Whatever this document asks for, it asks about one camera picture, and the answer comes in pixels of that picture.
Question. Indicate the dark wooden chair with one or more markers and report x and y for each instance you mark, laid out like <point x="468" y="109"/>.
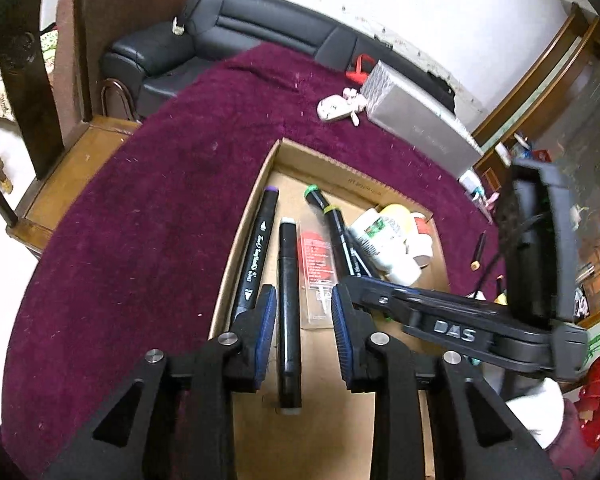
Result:
<point x="35" y="85"/>

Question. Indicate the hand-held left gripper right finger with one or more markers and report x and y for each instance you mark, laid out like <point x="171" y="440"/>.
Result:
<point x="345" y="335"/>

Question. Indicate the black leather sofa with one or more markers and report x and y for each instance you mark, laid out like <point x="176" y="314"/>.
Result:
<point x="260" y="25"/>

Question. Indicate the yellow round jar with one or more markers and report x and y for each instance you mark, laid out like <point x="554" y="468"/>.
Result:
<point x="397" y="212"/>

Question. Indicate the cardboard box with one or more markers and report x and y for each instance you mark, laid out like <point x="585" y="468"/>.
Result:
<point x="290" y="190"/>

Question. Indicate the black marker grey cap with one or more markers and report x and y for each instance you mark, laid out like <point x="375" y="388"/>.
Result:
<point x="289" y="310"/>

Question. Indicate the clear plastic box red card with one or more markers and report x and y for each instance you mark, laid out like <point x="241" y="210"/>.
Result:
<point x="317" y="265"/>

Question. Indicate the black marker purple cap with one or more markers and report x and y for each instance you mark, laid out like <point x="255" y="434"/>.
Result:
<point x="257" y="255"/>

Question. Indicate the white crumpled tissue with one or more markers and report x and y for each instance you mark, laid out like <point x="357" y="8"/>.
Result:
<point x="179" y="25"/>

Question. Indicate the person's right hand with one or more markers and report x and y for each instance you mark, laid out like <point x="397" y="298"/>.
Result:
<point x="540" y="410"/>

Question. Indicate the grey rectangular box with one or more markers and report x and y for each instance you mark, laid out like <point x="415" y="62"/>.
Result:
<point x="420" y="120"/>

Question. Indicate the black marker olive cap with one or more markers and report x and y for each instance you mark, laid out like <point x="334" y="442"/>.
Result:
<point x="347" y="247"/>

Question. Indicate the white bottle red label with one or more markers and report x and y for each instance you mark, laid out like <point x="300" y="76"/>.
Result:
<point x="420" y="245"/>

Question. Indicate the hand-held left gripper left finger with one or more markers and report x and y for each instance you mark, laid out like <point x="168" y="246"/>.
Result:
<point x="265" y="330"/>

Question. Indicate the red plastic holder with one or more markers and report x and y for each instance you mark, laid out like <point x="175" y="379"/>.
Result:
<point x="360" y="67"/>

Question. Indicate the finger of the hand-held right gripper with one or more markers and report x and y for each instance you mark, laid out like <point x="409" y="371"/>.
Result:
<point x="450" y="332"/>

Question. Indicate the wooden brick-pattern counter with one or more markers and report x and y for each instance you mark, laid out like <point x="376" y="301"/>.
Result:
<point x="530" y="100"/>

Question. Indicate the black marker green cap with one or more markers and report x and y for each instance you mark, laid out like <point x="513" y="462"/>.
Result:
<point x="316" y="200"/>

